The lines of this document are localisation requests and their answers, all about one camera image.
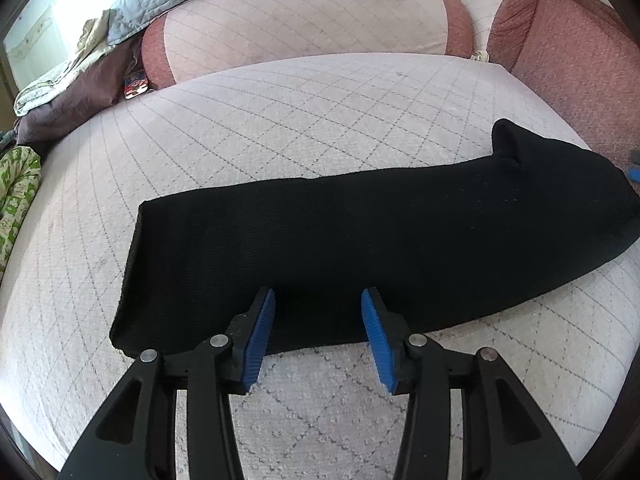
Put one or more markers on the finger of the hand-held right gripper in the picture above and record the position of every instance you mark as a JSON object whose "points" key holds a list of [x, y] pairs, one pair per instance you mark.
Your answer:
{"points": [[635, 174]]}

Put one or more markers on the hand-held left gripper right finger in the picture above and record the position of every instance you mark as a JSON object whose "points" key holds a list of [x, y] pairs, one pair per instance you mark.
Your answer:
{"points": [[376, 340]]}

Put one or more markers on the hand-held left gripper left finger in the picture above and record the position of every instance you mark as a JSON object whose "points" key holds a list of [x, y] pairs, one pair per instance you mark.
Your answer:
{"points": [[259, 340]]}

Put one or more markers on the black pants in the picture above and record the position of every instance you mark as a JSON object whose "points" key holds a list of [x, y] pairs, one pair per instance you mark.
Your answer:
{"points": [[350, 240]]}

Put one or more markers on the maroon patterned pillow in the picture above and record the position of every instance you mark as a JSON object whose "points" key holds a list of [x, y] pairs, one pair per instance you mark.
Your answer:
{"points": [[565, 45]]}

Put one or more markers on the pink quilted bed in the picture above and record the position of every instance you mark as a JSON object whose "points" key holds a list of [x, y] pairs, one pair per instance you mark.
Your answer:
{"points": [[200, 160]]}

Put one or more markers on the green printed cloth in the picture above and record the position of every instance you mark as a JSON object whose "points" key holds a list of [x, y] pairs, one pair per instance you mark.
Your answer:
{"points": [[15, 200]]}

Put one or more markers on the small red packet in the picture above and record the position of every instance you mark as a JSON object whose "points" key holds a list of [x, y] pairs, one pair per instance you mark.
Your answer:
{"points": [[135, 85]]}

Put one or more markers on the purple cloth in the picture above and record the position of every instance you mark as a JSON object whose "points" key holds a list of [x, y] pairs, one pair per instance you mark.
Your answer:
{"points": [[75, 95]]}

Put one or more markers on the pink and maroon pillow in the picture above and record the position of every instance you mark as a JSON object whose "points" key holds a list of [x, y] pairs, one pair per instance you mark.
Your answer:
{"points": [[305, 20]]}

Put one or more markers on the cream floral cloth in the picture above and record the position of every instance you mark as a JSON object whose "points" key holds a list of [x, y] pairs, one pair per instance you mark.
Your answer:
{"points": [[60, 70]]}

